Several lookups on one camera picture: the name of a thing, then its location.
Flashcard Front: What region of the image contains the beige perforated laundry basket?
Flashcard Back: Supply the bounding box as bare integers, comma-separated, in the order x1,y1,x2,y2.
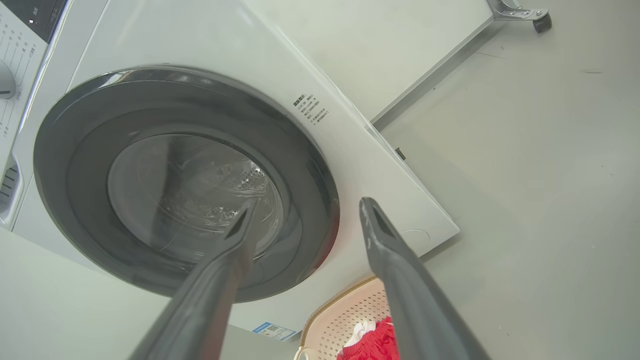
293,276,401,360

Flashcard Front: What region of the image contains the black washing machine display panel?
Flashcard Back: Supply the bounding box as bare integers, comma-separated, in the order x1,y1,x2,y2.
0,0,69,44

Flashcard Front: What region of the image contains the metal leg with black caster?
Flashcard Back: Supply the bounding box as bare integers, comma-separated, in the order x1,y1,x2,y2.
487,0,553,34

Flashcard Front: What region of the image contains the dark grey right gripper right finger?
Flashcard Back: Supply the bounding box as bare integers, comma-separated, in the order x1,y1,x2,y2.
359,196,492,360

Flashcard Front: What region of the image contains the blue energy label sticker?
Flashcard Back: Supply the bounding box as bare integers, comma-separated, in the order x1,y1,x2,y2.
252,321,297,342

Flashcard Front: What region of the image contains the red garment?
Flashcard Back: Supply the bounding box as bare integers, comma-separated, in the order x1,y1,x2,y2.
336,316,401,360

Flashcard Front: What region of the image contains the white washing machine control knob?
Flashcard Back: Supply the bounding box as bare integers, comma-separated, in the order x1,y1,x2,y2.
0,59,17,100

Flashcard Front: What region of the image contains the white garment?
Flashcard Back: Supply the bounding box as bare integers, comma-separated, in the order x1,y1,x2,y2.
344,320,377,349

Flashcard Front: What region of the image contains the dark round washing machine door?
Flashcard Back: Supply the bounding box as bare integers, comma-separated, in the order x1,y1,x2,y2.
33,65,341,304

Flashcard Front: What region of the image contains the white front-load washing machine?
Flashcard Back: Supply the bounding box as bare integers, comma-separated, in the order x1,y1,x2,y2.
0,0,461,346

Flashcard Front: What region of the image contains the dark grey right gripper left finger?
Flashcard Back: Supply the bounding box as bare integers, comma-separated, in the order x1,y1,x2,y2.
129,198,259,360

